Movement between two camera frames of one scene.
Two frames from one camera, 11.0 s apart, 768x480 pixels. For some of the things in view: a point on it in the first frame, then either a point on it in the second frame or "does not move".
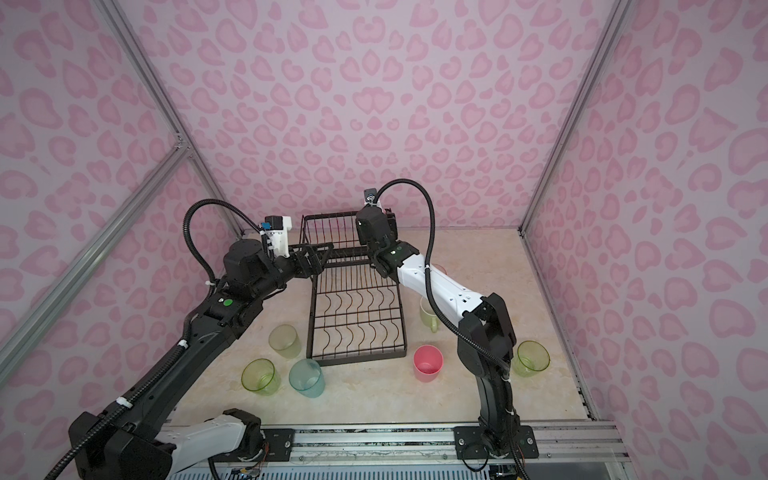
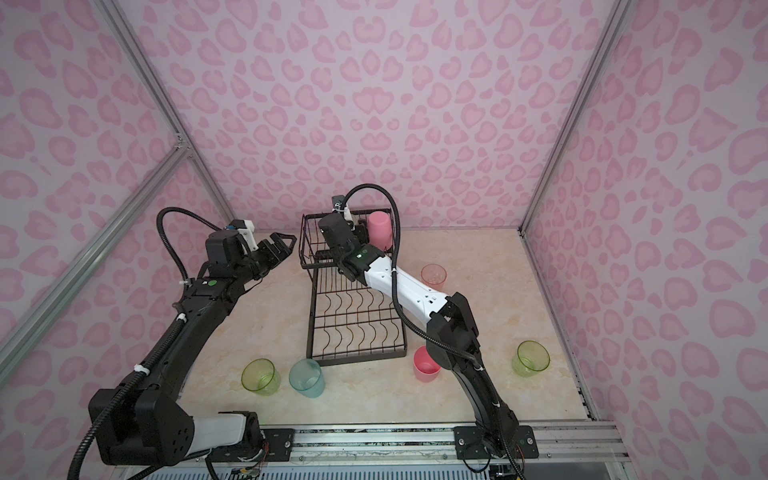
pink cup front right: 428,362 does not move
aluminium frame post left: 166,107 does not move
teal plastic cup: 306,378 does not move
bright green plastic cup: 260,375 does not move
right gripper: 361,229 to 328,240
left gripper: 315,266 to 273,257
